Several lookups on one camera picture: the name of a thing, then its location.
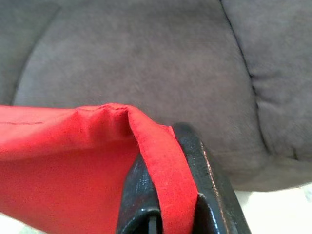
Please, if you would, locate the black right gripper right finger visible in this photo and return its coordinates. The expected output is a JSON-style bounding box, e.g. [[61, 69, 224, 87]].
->
[[171, 121, 252, 234]]

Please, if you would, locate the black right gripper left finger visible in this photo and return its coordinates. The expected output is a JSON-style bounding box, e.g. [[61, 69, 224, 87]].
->
[[116, 153, 163, 234]]

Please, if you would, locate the red pillow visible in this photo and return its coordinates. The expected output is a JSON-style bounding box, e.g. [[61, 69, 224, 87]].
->
[[0, 103, 198, 234]]

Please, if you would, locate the grey two-seat fabric sofa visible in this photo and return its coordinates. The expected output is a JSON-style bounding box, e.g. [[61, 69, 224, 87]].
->
[[0, 0, 312, 194]]

